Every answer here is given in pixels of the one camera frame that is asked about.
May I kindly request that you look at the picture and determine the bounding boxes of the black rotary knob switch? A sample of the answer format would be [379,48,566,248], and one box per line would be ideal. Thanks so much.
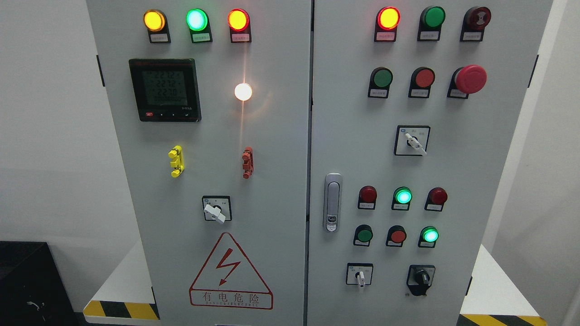
[406,264,436,296]

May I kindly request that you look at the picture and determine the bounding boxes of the grey electrical control cabinet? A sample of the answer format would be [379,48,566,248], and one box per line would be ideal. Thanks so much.
[87,0,553,326]

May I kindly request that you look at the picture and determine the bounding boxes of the silver cabinet door latch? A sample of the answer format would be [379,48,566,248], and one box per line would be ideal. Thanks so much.
[323,173,343,232]

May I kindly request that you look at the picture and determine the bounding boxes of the dark red indicator light left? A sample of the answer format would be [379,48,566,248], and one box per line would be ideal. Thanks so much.
[357,186,377,209]

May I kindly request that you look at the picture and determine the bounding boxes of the dark red indicator light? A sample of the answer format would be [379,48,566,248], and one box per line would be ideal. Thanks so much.
[424,187,448,212]
[357,186,377,209]

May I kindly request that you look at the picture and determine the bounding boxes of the white lit indicator lamp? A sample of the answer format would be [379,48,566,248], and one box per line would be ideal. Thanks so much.
[234,82,253,101]

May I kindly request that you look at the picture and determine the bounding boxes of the green push button lower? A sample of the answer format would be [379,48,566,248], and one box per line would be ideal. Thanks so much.
[353,224,373,246]

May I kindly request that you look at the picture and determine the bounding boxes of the green push button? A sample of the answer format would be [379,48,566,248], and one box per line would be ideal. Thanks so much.
[368,67,393,99]
[353,224,373,246]

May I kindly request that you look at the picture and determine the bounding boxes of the green lit indicator middle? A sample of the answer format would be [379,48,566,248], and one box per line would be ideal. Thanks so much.
[391,187,413,211]

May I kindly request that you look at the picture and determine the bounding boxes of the green push button upper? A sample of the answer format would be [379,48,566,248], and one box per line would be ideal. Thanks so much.
[368,67,393,99]

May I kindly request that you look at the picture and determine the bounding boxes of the red push button lower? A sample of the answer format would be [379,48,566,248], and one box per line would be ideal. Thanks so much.
[386,225,407,247]

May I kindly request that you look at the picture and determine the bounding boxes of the red push button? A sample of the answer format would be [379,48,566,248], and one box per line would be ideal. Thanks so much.
[408,67,435,99]
[386,225,407,247]

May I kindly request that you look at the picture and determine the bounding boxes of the red electric hazard warning sticker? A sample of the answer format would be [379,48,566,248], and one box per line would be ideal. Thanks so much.
[190,232,274,310]

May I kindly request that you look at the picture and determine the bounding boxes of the black digital power meter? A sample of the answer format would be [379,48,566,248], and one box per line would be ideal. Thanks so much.
[129,58,202,123]

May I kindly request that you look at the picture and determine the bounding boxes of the dark red indicator light right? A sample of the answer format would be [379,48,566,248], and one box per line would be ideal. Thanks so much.
[424,187,448,212]

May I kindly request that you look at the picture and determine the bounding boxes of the red-orange indicator light left door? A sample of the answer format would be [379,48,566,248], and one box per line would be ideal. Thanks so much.
[227,8,252,43]

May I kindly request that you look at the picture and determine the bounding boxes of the red-orange indicator light door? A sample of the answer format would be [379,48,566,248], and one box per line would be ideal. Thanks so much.
[374,6,401,43]
[227,8,252,43]

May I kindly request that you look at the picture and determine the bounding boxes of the green lit indicator lower right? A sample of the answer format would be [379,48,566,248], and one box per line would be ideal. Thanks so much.
[418,225,439,248]

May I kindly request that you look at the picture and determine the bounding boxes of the red push button upper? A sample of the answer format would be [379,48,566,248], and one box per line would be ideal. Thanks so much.
[408,67,435,99]

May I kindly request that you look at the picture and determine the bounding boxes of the green lit indicator light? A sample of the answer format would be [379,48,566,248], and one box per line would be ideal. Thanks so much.
[186,8,212,43]

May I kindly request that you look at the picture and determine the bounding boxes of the red-orange indicator light right door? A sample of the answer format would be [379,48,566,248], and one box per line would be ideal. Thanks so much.
[374,6,401,43]

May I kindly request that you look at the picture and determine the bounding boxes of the yellow indicator light top left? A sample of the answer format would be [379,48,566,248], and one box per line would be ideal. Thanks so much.
[143,9,171,43]

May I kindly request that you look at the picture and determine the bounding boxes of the red emergency stop mushroom button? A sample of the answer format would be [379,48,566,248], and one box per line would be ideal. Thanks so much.
[447,64,488,99]

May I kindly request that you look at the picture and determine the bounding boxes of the green unlit indicator light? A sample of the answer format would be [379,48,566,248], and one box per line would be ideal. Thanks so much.
[417,6,446,42]

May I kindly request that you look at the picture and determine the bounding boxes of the dark red buzzer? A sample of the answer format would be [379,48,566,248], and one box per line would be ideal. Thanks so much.
[460,6,491,43]

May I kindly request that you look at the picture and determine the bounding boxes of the white platform with hazard stripes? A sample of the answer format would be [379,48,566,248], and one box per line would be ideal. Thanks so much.
[83,241,547,326]

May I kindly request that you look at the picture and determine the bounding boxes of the black box lower left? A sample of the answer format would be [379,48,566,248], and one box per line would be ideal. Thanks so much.
[0,241,78,326]

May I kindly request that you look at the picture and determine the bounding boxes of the red terminal handle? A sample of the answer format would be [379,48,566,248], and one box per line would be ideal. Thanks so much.
[241,146,254,179]

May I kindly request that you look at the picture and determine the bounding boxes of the white selector switch left door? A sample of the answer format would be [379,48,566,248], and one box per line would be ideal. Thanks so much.
[202,196,232,225]

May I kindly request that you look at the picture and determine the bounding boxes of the yellow terminal handle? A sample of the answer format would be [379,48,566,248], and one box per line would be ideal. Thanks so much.
[168,146,184,178]

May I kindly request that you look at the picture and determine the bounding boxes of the white selector switch upper right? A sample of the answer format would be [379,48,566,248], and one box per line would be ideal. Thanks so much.
[394,125,430,156]

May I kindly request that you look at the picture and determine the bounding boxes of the white selector switch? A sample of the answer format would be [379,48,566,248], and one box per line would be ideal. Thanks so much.
[345,263,374,288]
[394,125,430,156]

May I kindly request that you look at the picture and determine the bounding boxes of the white selector switch lower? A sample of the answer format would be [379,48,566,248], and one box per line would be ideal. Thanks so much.
[345,263,374,288]

